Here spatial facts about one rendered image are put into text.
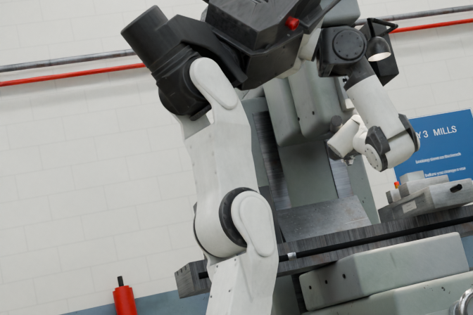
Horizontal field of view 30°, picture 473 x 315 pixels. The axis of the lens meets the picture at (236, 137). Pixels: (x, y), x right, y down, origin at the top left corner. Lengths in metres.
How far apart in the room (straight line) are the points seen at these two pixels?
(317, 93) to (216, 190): 0.78
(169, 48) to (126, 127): 4.98
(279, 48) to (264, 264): 0.55
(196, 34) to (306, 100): 0.73
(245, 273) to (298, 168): 1.17
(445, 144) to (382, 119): 5.60
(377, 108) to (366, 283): 0.50
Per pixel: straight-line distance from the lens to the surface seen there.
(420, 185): 2.79
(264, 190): 2.65
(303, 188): 3.13
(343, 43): 2.28
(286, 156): 3.14
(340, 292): 2.62
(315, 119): 2.74
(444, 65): 8.12
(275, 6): 2.19
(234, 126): 2.09
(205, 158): 2.10
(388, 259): 2.51
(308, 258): 2.57
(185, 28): 2.14
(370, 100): 2.30
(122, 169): 6.97
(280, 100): 2.94
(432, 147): 7.82
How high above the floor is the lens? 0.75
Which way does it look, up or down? 12 degrees up
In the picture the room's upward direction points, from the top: 13 degrees counter-clockwise
